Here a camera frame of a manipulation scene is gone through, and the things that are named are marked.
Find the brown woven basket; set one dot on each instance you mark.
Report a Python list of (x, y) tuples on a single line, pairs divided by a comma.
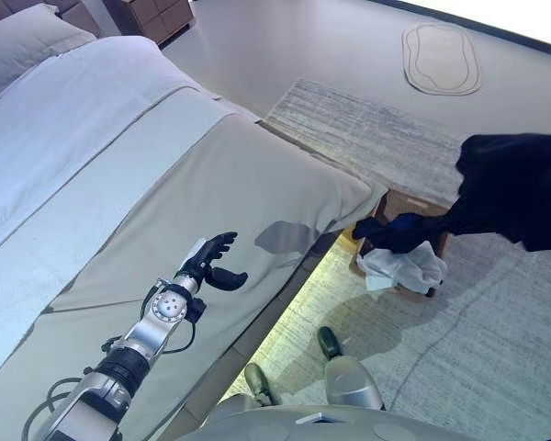
[(395, 204)]

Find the grey robot torso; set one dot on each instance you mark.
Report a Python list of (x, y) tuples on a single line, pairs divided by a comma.
[(312, 427)]

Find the white garment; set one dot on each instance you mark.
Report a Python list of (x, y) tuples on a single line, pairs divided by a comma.
[(395, 268)]

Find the black garment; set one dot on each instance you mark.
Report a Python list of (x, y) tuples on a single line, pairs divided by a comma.
[(509, 184)]

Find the brown upholstered bed frame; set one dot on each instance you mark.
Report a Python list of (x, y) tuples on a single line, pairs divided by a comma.
[(257, 331)]

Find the silver left robot leg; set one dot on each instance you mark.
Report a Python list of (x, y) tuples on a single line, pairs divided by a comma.
[(257, 381)]

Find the silver robot leg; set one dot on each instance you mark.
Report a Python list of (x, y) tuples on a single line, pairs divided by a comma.
[(257, 381), (349, 381)]

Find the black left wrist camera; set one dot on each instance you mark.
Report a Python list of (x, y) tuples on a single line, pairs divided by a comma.
[(195, 310)]

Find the wooden nightstand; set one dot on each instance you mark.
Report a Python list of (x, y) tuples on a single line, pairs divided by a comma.
[(156, 18)]

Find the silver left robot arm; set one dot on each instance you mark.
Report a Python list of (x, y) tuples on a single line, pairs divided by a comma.
[(142, 340)]

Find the silver right robot leg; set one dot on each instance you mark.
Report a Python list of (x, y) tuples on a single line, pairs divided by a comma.
[(349, 381)]

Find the beige oval floor mat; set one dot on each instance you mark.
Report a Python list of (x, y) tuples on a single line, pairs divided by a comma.
[(441, 59)]

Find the beige pillow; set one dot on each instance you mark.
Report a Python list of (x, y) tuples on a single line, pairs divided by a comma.
[(23, 46)]

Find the white duvet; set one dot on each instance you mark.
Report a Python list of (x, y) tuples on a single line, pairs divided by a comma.
[(64, 115)]

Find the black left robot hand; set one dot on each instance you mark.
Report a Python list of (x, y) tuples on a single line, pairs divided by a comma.
[(206, 259)]

